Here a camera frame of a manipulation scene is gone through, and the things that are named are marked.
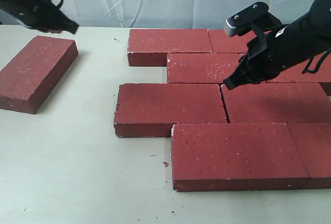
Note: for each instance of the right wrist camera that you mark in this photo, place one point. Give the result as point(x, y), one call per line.
point(255, 16)

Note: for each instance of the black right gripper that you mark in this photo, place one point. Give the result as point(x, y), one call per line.
point(270, 53)

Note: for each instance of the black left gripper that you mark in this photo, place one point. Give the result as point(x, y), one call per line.
point(41, 15)

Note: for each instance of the red brick front large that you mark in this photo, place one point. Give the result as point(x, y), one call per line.
point(235, 157)

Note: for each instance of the red brick diagonal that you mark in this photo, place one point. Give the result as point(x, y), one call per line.
point(151, 109)

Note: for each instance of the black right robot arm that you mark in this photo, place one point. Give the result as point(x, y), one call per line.
point(320, 9)

